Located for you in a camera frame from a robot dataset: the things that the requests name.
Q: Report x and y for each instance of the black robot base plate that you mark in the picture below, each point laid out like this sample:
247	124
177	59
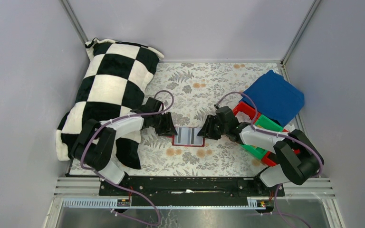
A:
199	191

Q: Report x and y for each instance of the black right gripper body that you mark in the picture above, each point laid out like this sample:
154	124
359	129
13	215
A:
214	127

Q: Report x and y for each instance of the floral patterned table mat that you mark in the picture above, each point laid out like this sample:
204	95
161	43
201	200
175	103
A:
195	89

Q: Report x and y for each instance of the red leather card holder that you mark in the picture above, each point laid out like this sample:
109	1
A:
188	137

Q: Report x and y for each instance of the black white checkered pillow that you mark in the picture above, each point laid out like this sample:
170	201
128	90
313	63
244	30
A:
114	84

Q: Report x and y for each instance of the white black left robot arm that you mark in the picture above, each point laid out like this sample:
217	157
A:
94	145

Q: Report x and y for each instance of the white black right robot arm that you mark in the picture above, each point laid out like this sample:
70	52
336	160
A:
298	159

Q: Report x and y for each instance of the folded blue cloth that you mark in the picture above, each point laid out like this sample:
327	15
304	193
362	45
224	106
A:
275	98

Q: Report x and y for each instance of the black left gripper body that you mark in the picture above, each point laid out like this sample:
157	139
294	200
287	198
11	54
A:
164	122

